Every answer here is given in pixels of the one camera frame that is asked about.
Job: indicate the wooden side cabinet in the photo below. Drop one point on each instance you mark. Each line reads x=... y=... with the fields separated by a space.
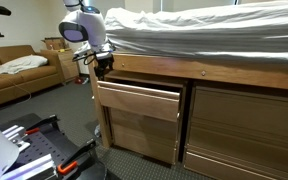
x=69 y=68

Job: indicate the cardboard box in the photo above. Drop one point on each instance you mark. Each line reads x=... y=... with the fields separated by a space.
x=55 y=43

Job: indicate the silver aluminium rail bracket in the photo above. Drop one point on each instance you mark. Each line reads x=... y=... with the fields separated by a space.
x=40 y=169

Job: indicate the brown sofa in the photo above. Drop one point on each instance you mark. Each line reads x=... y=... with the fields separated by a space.
x=14 y=86

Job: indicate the white striped mattress sheet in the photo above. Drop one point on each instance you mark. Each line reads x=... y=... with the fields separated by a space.
x=246 y=31

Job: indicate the wooden bed frame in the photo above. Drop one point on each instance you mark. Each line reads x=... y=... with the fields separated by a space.
x=266 y=76

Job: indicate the wooden right drawer unit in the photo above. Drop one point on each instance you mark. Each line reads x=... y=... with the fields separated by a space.
x=237 y=132

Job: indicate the wooden top drawer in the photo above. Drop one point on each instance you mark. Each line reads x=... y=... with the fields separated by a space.
x=151 y=96

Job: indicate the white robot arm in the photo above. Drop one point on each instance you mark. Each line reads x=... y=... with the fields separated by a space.
x=85 y=23

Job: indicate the orange handled clamp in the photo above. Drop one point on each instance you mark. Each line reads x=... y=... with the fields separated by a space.
x=52 y=120
x=71 y=162

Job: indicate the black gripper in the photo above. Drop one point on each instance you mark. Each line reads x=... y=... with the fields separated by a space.
x=104 y=60

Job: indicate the orange handled clamp near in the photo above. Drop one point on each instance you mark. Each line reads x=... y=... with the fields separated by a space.
x=71 y=162

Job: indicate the orange handled clamp far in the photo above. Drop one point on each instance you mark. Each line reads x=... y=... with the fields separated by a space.
x=52 y=120

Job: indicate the white pillow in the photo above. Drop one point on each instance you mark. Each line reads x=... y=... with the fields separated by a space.
x=22 y=63

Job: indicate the wooden lower left drawers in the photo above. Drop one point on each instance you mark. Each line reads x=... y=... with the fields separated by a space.
x=146 y=135

